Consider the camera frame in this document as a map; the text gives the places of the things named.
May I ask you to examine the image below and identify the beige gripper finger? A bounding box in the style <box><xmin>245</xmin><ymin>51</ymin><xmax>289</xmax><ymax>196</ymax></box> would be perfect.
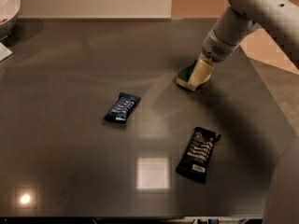
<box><xmin>188</xmin><ymin>59</ymin><xmax>214</xmax><ymax>90</ymax></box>

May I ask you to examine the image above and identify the green and yellow sponge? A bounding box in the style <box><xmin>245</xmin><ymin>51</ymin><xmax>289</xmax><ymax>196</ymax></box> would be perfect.
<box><xmin>176</xmin><ymin>62</ymin><xmax>196</xmax><ymax>91</ymax></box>

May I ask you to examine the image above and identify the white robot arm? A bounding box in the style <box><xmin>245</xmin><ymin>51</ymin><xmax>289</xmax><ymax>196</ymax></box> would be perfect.
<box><xmin>187</xmin><ymin>0</ymin><xmax>299</xmax><ymax>91</ymax></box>

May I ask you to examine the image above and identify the black chocolate bar wrapper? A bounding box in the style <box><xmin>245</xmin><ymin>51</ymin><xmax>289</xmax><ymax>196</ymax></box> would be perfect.
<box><xmin>176</xmin><ymin>127</ymin><xmax>221</xmax><ymax>183</ymax></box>

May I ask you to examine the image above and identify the blue snack bar wrapper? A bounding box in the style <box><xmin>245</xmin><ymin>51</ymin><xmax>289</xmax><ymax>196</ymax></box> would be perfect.
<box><xmin>104</xmin><ymin>92</ymin><xmax>141</xmax><ymax>123</ymax></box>

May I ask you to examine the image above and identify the white paper sheet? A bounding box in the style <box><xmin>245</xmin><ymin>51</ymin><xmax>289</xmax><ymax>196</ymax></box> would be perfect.
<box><xmin>0</xmin><ymin>42</ymin><xmax>12</xmax><ymax>62</ymax></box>

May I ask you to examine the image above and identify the white bowl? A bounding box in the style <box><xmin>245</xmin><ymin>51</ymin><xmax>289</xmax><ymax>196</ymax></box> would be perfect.
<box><xmin>0</xmin><ymin>0</ymin><xmax>21</xmax><ymax>40</ymax></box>

